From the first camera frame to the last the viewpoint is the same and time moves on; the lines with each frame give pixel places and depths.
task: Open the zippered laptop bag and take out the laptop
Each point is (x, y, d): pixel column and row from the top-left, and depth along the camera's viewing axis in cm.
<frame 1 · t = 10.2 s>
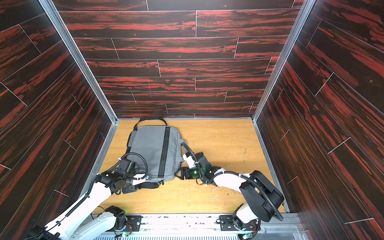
left hand: (133, 177, 83), fingers open
right hand: (180, 172, 85), fingers open
grey zippered laptop bag: (161, 146, 101), point 5 cm above the table

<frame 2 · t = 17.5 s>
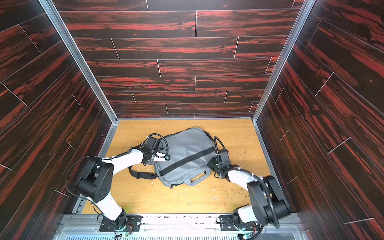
left hand: (151, 152, 97), fingers open
right hand: (211, 161, 94), fingers closed
grey zippered laptop bag: (189, 151, 96), point 7 cm above the table

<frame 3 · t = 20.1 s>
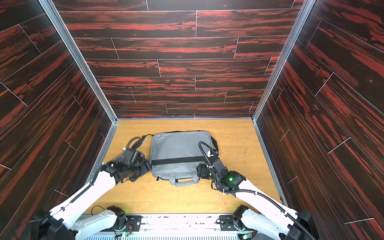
left hand: (149, 169, 82), fingers open
right hand: (203, 166, 80), fingers open
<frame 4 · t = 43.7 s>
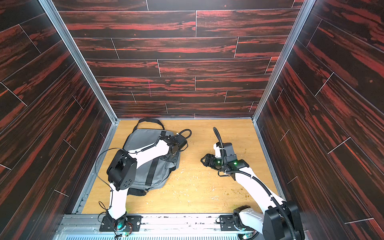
left hand: (171, 159, 94), fingers closed
right hand: (207, 160, 84), fingers open
grey zippered laptop bag: (152, 174, 86), point 7 cm above the table

